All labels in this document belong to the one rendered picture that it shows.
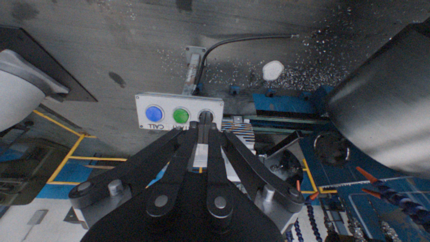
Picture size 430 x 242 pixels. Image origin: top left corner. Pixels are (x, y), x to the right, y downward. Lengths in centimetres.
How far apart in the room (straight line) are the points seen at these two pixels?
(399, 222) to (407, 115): 50
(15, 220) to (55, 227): 129
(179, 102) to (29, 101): 64
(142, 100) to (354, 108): 42
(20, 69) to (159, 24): 54
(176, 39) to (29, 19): 40
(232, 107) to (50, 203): 731
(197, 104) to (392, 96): 32
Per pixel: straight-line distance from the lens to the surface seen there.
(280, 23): 45
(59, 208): 721
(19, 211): 801
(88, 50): 62
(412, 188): 73
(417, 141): 36
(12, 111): 77
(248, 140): 39
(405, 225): 78
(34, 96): 80
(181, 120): 23
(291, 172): 78
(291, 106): 60
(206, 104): 23
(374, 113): 35
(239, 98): 51
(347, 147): 63
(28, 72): 81
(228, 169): 38
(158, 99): 25
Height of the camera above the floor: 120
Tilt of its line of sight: 34 degrees down
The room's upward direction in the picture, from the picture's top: 178 degrees counter-clockwise
